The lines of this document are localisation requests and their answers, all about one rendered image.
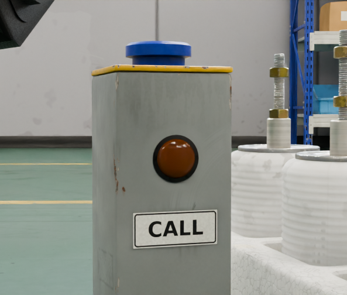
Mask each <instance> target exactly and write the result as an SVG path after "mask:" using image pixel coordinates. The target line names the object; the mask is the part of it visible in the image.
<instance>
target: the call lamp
mask: <svg viewBox="0 0 347 295"><path fill-rule="evenodd" d="M157 163H158V165H159V168H160V170H161V171H162V172H163V174H165V175H166V176H168V177H171V178H174V179H177V178H181V177H184V176H186V175H187V174H189V172H190V171H191V170H192V168H193V166H194V163H195V154H194V151H193V149H192V147H191V146H190V144H189V143H187V142H186V141H184V140H181V139H172V140H169V141H167V142H166V143H165V144H163V146H162V147H161V148H160V150H159V152H158V155H157Z"/></svg>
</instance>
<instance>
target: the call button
mask: <svg viewBox="0 0 347 295"><path fill-rule="evenodd" d="M125 54H126V57H127V58H130V59H132V65H155V66H185V59H187V58H190V57H191V46H190V45H189V44H188V43H185V42H173V41H142V42H132V43H129V44H128V45H126V46H125Z"/></svg>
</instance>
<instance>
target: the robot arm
mask: <svg viewBox="0 0 347 295"><path fill-rule="evenodd" d="M53 2H54V0H0V50H1V49H8V48H13V47H21V45H22V44H23V42H24V41H25V40H26V38H27V37H28V36H29V35H30V33H31V31H32V30H33V29H34V28H35V26H36V25H37V24H38V22H39V20H41V18H42V17H43V15H44V14H45V13H46V11H47V10H48V9H49V7H50V6H51V4H52V3H53Z"/></svg>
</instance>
